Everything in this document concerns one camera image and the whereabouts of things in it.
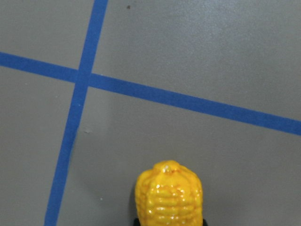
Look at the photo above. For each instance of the yellow corn cob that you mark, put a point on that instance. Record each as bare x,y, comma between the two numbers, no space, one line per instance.
169,194

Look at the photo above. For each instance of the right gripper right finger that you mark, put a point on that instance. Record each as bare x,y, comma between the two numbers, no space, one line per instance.
205,222

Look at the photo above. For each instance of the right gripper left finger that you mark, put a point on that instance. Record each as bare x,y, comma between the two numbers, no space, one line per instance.
135,222

